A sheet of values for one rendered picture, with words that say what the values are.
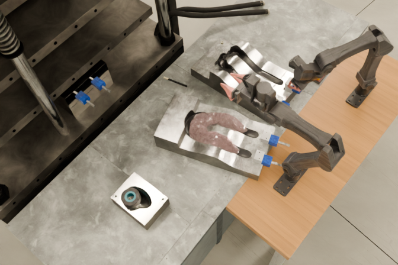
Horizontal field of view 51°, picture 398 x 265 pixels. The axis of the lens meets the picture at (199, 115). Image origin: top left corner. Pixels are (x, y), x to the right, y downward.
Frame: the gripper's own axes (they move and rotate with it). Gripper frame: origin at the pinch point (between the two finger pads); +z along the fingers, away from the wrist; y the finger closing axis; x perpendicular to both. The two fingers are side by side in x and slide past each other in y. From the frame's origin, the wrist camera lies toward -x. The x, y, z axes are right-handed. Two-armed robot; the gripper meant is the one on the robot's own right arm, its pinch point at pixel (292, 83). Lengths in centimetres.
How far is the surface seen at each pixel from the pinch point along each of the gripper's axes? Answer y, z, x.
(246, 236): 47, 73, 61
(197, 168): 57, 18, -3
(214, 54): 3.3, 29.2, -33.4
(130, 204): 90, 14, -16
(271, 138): 27.5, 2.1, 9.8
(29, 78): 83, 13, -80
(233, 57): 4.1, 16.4, -26.6
